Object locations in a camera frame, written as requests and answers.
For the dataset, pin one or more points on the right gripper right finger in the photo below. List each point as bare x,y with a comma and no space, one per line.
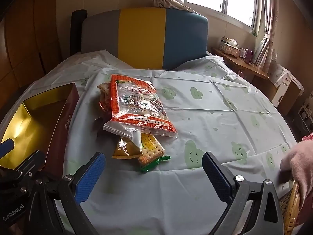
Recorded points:
231,191

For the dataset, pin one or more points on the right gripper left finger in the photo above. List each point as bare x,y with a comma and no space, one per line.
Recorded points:
75,189

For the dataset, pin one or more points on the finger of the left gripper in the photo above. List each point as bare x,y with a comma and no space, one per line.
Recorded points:
6,147

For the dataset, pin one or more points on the yellow green cracker pack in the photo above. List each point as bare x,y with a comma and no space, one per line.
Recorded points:
153,153

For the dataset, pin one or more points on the large orange snack bag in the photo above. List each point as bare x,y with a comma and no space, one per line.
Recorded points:
136,107

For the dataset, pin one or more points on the puffed rice bar pack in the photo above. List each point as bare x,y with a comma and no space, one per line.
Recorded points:
105,96

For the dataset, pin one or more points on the pink gloved right hand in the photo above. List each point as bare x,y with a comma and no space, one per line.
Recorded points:
298,160

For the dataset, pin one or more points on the red gold gift box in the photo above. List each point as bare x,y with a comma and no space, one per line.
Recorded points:
41,122

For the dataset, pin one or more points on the wicker chair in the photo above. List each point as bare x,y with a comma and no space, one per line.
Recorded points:
289,205

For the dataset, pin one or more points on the orange triangular snack pack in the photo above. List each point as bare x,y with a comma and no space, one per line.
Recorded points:
126,150

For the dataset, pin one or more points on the white green patterned tablecloth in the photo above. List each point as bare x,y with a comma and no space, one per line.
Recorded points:
212,109

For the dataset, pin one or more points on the white cardboard box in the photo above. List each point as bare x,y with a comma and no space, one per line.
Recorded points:
287,87

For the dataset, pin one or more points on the wooden side desk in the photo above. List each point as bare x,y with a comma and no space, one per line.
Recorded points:
240,64

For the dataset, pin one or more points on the pink curtain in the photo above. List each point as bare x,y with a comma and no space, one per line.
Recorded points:
264,52

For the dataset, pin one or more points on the purple cup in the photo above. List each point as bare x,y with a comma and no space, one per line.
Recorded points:
248,57

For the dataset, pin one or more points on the tissue box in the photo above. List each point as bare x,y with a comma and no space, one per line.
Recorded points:
229,47

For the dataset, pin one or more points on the grey yellow blue sofa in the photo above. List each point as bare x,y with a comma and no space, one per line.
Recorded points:
147,37

